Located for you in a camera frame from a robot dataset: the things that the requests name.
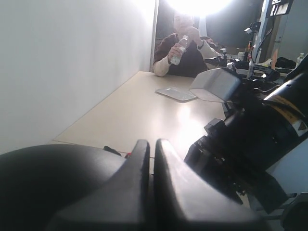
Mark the cluttered background desk equipment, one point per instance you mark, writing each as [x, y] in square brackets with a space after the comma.
[290, 32]

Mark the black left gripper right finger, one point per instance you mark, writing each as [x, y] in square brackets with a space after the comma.
[185, 202]

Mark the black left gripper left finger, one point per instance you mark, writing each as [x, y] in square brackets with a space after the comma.
[119, 205]

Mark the white tray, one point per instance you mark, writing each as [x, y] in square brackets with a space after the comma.
[178, 94]

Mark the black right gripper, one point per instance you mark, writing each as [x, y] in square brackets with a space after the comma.
[220, 159]

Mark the seated person drinking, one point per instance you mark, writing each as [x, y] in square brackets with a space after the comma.
[183, 53]

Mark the black helmet with tinted visor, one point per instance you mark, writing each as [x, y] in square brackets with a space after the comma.
[37, 181]

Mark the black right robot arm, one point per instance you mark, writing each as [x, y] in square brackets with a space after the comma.
[280, 123]

